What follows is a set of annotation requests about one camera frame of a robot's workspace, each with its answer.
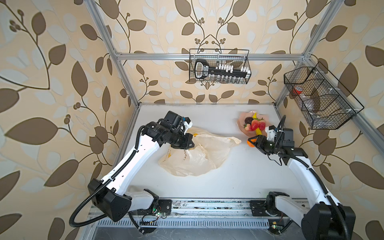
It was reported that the black wire basket centre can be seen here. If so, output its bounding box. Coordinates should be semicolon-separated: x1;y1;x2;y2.
189;48;252;85

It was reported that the black wire basket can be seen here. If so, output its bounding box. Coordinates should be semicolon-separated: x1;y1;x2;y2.
189;48;252;85
284;62;364;130

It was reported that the green yellow pepper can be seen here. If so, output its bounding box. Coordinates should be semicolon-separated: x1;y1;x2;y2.
251;113;262;136

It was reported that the orange tangerine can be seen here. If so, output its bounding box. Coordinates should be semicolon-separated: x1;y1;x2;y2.
247;138;256;148

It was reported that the pink wavy fruit plate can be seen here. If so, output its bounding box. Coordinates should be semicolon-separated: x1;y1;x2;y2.
237;112;270;137

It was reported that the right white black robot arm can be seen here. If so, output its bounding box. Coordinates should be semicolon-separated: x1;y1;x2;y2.
247;135;356;240

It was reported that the black wire basket right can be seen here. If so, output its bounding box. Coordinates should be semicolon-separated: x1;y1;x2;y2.
284;62;364;130

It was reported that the red strawberry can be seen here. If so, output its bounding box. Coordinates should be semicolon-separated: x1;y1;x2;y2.
244;124;253;132
259;120;266;131

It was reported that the banana print plastic bag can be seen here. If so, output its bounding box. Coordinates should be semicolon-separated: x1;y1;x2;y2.
158;127;242;177

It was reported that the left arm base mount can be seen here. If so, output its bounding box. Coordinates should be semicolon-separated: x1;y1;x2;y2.
133;199;173;216

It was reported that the black white tool set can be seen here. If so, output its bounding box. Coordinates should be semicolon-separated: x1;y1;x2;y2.
192;59;252;80

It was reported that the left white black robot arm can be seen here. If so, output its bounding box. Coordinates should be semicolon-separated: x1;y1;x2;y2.
69;111;195;228

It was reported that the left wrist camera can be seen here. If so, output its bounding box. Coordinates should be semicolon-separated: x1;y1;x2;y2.
183;117;193;133

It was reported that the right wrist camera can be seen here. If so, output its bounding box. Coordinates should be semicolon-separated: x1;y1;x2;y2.
266;126;295;148

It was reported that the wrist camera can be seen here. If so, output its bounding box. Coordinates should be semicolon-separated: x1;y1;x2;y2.
183;117;193;133
266;126;295;148

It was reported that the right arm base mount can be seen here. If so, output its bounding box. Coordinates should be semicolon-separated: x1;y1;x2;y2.
250;200;269;217

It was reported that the dark brown fig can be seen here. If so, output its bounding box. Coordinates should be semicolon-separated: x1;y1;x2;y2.
245;117;254;124

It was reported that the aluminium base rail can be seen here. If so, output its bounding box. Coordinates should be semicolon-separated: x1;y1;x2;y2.
88;197;337;220

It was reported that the clear bottle red cap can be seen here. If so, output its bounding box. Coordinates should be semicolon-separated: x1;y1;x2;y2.
293;86;321;120

